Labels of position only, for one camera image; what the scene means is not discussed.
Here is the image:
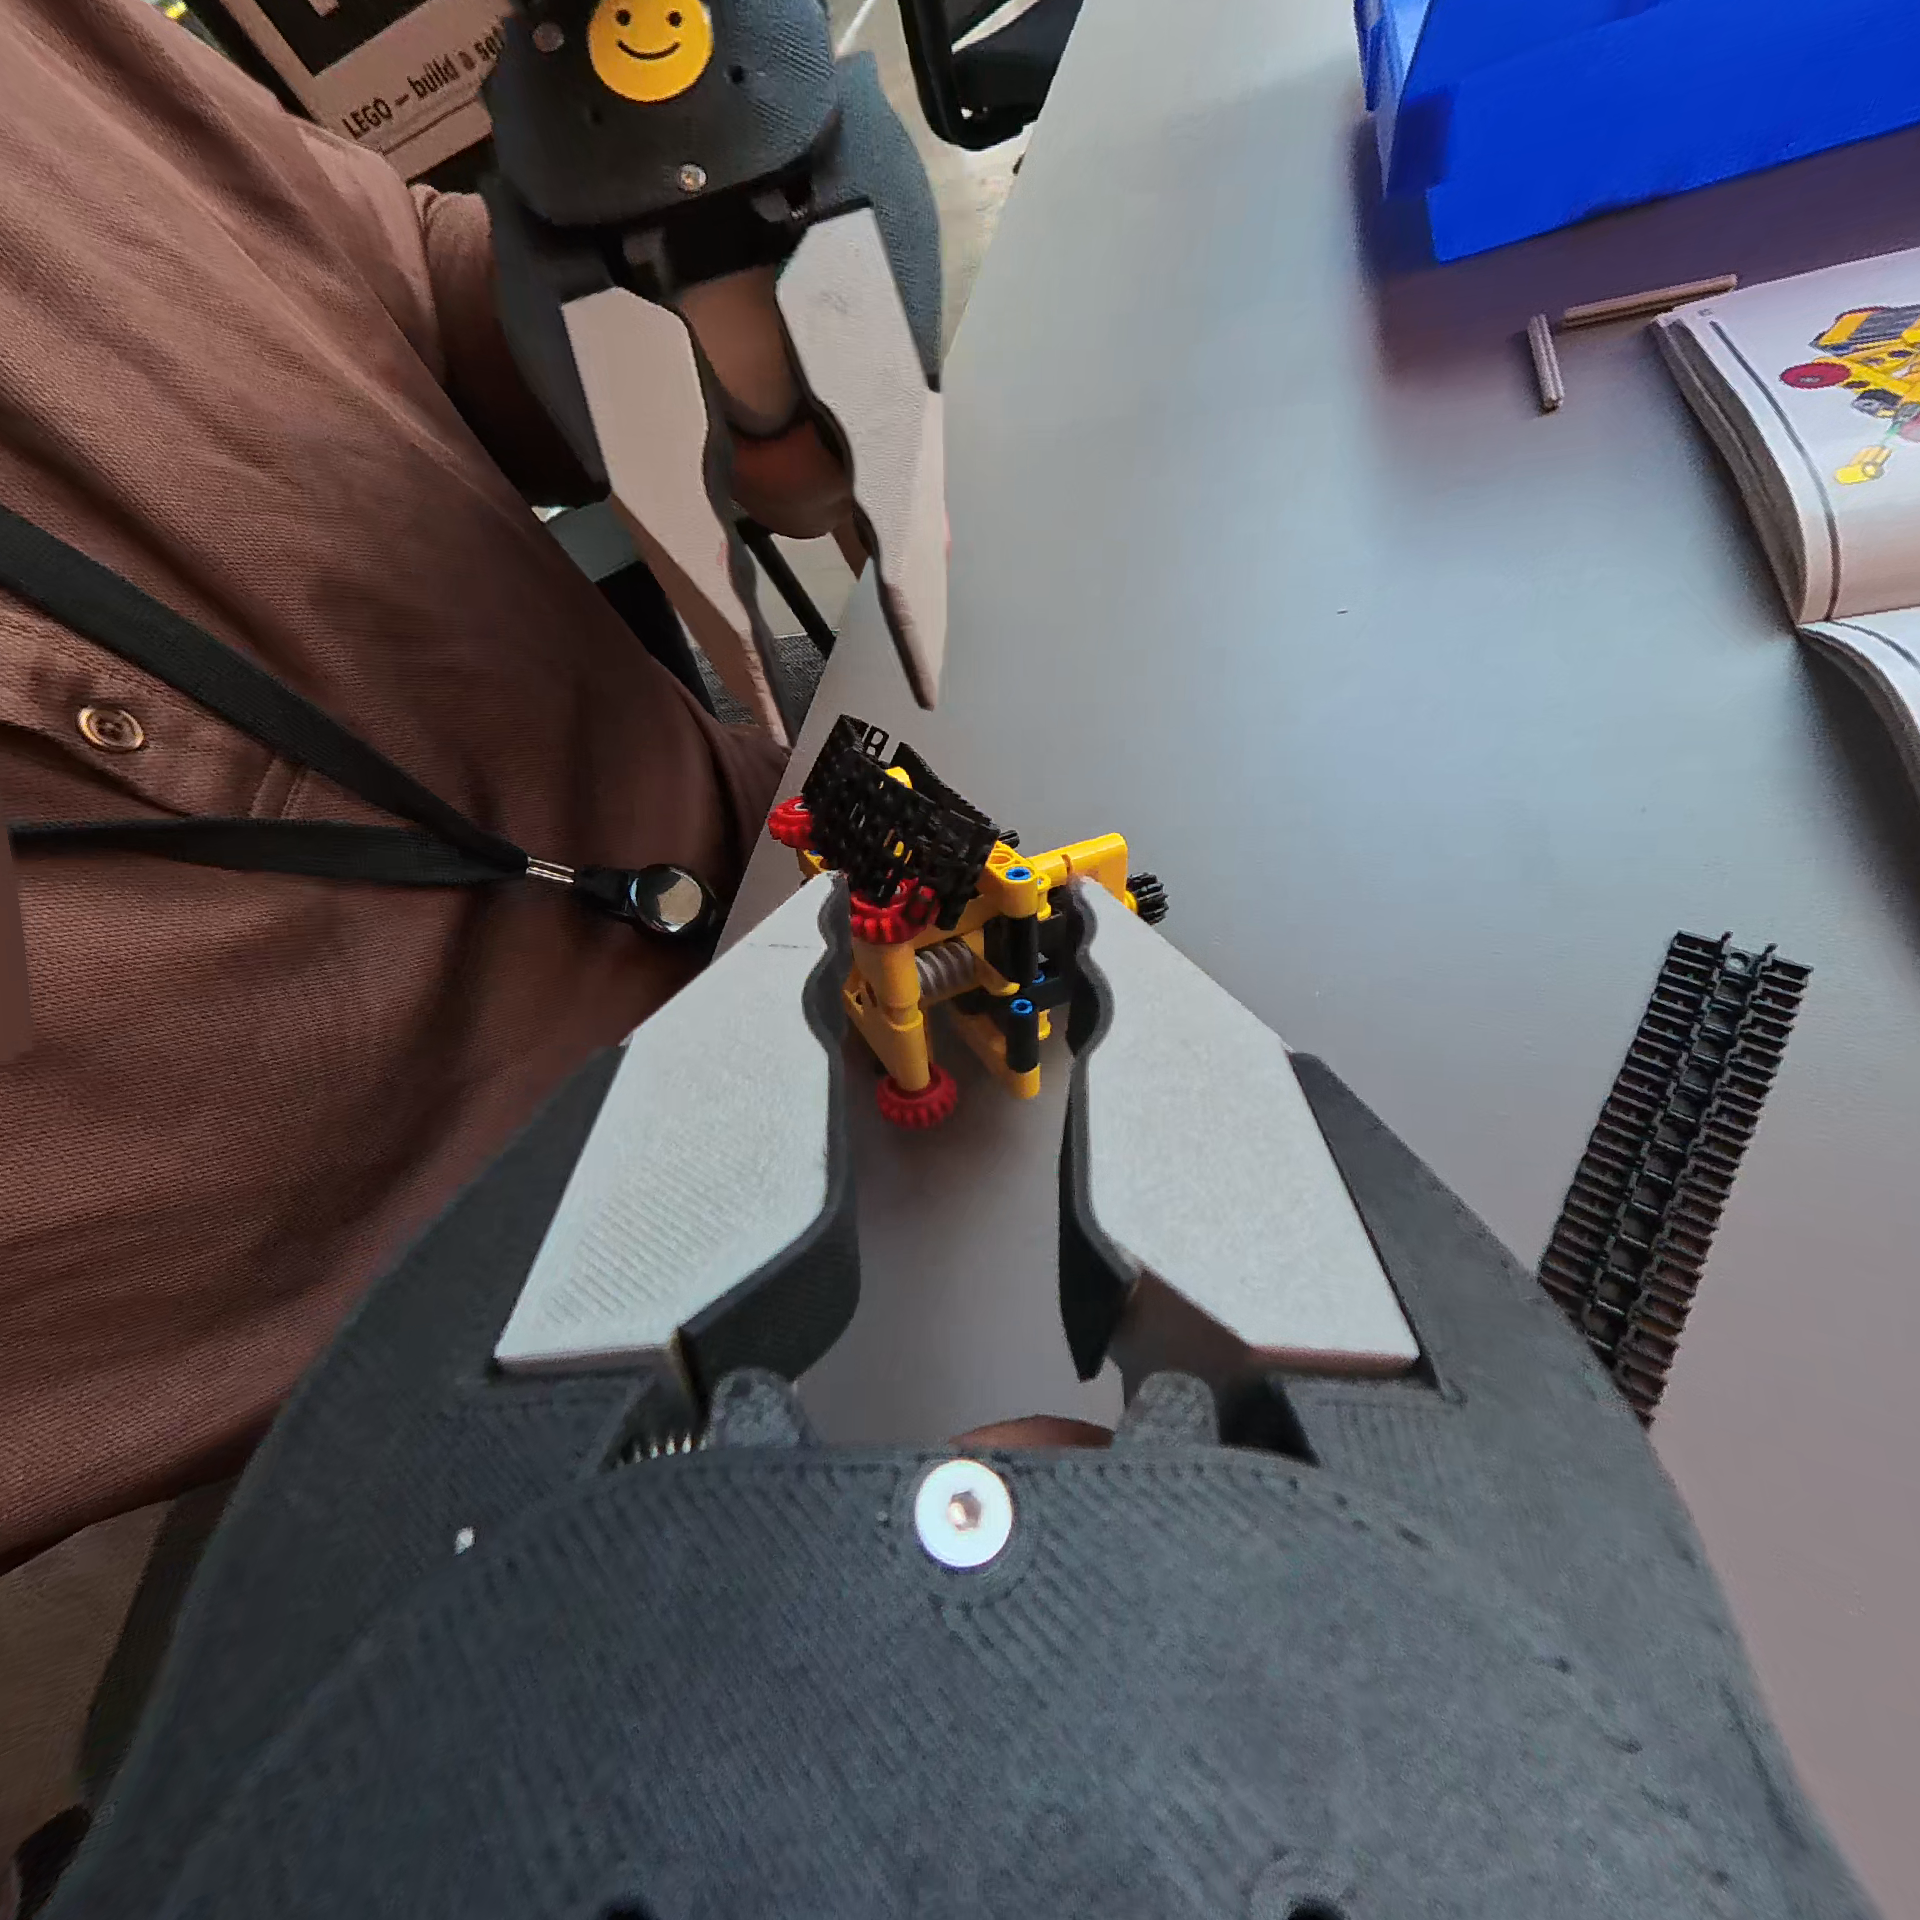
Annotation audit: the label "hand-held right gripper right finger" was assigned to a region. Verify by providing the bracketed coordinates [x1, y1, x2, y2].
[1057, 882, 1422, 1384]

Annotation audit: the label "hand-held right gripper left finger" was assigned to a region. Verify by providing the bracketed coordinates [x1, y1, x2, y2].
[491, 868, 862, 1388]

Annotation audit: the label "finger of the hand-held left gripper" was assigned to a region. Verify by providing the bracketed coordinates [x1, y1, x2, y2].
[772, 202, 954, 715]
[564, 284, 798, 744]

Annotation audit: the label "yellow lego bulldozer model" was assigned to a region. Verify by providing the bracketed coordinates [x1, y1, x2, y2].
[769, 794, 1171, 1132]

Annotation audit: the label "person's left forearm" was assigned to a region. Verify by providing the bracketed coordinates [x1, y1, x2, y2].
[0, 0, 609, 511]

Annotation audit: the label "open lego instruction booklet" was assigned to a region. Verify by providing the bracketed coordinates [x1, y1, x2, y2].
[1648, 245, 1920, 797]

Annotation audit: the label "person's left hand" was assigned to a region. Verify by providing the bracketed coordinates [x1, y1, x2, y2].
[697, 275, 887, 542]

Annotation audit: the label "black office chair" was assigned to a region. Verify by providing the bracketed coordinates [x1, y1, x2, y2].
[541, 494, 835, 728]
[898, 0, 1087, 152]

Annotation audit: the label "black round badge reel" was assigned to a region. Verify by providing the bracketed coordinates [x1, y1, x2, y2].
[578, 858, 722, 947]

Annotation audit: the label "person in brown shirt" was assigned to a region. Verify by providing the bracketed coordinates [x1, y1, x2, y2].
[0, 0, 798, 1568]

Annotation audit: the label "blue plastic bin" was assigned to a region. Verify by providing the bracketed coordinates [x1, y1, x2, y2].
[1349, 0, 1920, 268]

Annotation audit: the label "black lanyard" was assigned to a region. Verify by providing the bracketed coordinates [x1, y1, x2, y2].
[0, 502, 631, 902]

